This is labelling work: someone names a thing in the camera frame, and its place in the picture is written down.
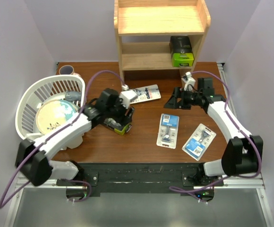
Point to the wooden two-tier shelf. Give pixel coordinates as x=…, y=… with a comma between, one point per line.
x=157, y=18

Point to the cream and teal plate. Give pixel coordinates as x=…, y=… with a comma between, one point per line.
x=53, y=114

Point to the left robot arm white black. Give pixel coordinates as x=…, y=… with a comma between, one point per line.
x=34, y=158

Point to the purple and pink mug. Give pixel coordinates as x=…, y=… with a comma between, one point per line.
x=66, y=70

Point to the white plastic slatted basket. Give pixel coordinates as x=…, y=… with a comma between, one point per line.
x=47, y=89

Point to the white Gillette razor blister pack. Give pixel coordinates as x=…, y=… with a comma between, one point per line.
x=147, y=93

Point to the blue razor blister pack right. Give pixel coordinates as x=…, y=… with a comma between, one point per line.
x=199, y=142

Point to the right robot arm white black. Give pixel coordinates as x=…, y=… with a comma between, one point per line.
x=243, y=154

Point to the black green razor box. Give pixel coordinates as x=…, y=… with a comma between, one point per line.
x=181, y=51
x=119, y=127

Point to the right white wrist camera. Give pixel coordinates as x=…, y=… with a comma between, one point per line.
x=188, y=82

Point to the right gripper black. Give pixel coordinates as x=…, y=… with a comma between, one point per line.
x=177, y=92

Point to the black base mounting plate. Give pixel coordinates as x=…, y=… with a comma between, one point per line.
x=142, y=177

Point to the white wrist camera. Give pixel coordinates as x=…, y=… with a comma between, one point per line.
x=188, y=82
x=127, y=95

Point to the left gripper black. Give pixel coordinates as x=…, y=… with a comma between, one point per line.
x=124, y=119

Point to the white bowl under basket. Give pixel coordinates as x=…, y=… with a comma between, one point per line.
x=74, y=143

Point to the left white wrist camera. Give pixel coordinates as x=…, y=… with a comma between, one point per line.
x=127, y=95

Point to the blue razor blister pack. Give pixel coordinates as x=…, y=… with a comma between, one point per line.
x=199, y=142
x=168, y=131

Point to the blue razor blister pack centre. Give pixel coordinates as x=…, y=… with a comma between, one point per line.
x=168, y=131

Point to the grey cup in basket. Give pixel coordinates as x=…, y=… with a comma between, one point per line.
x=72, y=96

